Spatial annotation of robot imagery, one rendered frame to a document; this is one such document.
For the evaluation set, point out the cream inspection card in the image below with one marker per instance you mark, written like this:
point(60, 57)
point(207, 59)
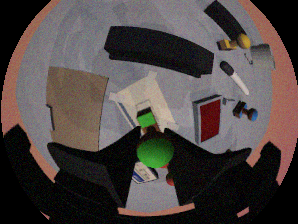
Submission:
point(142, 95)

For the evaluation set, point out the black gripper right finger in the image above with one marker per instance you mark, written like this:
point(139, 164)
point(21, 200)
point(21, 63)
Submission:
point(194, 170)

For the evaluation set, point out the dark grey mug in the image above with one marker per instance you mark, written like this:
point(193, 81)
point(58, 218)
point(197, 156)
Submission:
point(262, 56)

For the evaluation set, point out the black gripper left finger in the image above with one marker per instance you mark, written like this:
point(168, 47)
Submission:
point(112, 167)

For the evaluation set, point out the red rubber stamp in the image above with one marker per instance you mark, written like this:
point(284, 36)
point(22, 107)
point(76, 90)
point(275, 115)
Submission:
point(169, 178)

